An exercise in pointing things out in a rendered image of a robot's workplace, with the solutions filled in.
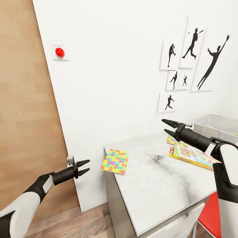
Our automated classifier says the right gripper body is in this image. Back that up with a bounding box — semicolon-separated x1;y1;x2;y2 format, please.
175;123;200;147

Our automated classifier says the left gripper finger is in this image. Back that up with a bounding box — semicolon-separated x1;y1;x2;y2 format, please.
77;168;90;176
76;160;90;171

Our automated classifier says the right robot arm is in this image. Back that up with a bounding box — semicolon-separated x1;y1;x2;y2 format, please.
162;119;238;238

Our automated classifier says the jigsaw puzzle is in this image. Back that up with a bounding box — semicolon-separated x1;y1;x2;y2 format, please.
100;149;129;175
167;135;188;148

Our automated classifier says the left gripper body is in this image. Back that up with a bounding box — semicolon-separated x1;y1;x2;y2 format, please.
61;162;78;182

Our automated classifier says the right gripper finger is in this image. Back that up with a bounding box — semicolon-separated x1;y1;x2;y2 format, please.
164;129;176;139
162;119;180;129

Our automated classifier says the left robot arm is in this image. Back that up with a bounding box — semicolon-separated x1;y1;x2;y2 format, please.
0;155;90;238

